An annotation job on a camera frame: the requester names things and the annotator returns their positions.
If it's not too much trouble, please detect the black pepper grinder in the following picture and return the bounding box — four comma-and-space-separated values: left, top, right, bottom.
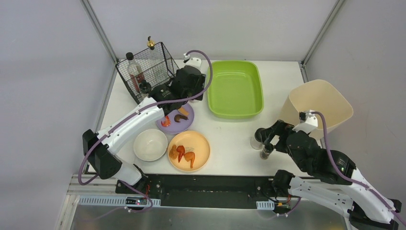
259, 143, 274, 160

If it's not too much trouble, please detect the gold-top glass oil bottle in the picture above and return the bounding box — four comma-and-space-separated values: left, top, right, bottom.
147, 36, 167, 82

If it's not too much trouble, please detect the black-lid spice jar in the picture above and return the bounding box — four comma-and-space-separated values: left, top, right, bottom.
139, 80, 152, 97

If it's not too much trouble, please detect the dark sauce bottle red label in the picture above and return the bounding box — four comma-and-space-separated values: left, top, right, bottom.
126, 52, 145, 92

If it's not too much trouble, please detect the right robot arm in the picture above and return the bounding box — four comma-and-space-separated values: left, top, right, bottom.
251, 117, 402, 230

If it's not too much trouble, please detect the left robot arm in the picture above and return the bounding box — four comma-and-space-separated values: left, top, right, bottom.
80, 65, 210, 185

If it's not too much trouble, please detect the orange toy bread piece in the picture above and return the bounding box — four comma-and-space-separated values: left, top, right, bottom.
178, 107, 189, 116

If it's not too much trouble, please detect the toy shrimp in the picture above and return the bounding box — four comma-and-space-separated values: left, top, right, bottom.
161, 115, 171, 127

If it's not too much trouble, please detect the green plastic tub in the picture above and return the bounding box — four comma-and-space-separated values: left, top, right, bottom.
207, 60, 264, 119

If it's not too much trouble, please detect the purple plate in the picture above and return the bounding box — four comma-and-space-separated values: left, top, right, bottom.
156, 103, 194, 134

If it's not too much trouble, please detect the beige waste bin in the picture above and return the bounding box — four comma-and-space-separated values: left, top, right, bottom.
278, 80, 353, 133

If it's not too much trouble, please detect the orange plate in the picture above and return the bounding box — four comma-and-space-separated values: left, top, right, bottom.
167, 131, 211, 173

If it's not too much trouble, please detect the red toy chicken wing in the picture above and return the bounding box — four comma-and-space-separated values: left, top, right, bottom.
176, 145, 186, 162

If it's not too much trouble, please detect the fried toy nugget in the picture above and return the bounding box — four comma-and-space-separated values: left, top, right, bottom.
169, 145, 179, 160

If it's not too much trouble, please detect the white floral bowl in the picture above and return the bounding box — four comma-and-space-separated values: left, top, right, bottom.
133, 129, 168, 161

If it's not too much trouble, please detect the orange toy drumstick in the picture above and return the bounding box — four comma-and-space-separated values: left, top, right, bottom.
184, 151, 195, 168

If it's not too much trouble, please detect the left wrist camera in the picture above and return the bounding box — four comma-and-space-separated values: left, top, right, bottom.
183, 53, 202, 70

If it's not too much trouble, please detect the black wire rack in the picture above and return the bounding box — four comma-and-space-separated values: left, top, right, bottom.
115, 42, 179, 104

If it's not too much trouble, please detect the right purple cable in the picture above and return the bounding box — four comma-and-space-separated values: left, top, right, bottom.
257, 111, 406, 223

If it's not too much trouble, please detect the purple cable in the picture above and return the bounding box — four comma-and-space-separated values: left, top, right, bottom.
257, 111, 406, 223
78, 49, 214, 213

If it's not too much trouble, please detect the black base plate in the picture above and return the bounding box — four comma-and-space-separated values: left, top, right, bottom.
133, 174, 288, 209

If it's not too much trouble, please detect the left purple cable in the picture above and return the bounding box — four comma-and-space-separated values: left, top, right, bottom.
78, 49, 214, 213

